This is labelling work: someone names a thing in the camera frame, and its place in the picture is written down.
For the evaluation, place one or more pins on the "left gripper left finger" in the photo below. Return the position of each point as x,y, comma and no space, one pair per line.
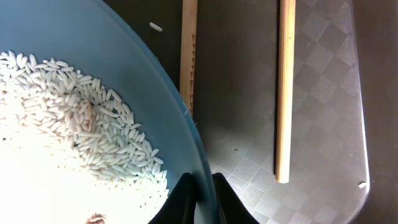
179,208

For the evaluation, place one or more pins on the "left wooden chopstick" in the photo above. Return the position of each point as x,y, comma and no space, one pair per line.
188,50

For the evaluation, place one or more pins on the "pile of white rice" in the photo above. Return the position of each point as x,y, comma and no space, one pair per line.
71,150

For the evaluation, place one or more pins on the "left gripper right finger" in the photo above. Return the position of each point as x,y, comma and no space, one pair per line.
230,209

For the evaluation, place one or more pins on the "brown serving tray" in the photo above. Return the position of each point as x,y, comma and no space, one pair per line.
343,165

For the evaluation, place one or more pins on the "dark blue plate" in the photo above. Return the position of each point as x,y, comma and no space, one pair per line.
92,37

